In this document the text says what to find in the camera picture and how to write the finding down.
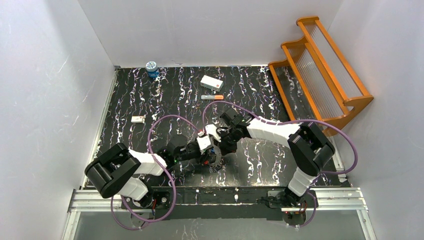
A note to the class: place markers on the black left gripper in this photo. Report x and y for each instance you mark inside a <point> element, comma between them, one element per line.
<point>205,156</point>

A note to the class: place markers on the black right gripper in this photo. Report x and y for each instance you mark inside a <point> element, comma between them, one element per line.
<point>222,139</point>

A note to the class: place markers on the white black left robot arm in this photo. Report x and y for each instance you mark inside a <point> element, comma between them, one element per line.
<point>113,172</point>

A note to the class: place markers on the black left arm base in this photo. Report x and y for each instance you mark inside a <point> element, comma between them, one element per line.
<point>157,198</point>

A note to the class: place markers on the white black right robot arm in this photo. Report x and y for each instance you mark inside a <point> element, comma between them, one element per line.
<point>309,146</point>

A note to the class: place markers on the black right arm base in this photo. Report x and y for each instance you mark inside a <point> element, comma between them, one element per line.
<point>300,211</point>

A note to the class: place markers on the white orange marker pen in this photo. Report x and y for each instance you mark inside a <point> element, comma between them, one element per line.
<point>212,97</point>

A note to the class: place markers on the white green small box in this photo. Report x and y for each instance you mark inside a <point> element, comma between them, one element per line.
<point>211,83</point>

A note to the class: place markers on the small white eraser block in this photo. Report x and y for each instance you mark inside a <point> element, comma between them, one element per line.
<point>138,119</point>

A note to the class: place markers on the blue jar with white lid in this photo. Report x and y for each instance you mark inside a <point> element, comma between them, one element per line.
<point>152,69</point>

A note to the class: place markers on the orange wooden tiered rack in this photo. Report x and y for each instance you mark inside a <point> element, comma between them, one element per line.
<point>315,80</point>

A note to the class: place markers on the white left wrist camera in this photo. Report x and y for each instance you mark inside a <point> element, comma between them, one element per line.
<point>204,142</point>

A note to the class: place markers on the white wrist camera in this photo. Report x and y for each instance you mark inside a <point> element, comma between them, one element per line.
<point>204,142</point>
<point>211,129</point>

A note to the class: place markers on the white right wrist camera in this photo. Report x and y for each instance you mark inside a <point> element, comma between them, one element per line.
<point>211,129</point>

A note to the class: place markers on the aluminium frame rail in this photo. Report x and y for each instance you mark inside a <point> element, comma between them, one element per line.
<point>328,198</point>

